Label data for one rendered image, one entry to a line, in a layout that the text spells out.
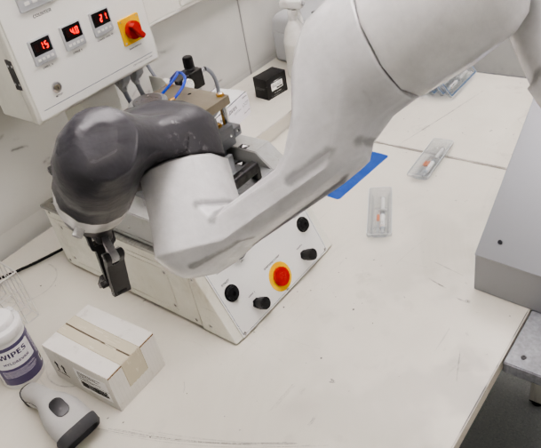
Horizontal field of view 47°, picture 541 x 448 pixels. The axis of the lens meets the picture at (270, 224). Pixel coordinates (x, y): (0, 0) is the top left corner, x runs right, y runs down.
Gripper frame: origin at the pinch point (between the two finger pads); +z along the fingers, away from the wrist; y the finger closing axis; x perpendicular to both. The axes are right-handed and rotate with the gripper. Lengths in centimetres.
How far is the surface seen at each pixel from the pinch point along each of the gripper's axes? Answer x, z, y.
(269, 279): 31.8, 26.4, 17.5
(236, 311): 21.9, 24.3, 19.9
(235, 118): 63, 71, -29
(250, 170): 36.3, 18.2, -3.0
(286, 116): 77, 68, -23
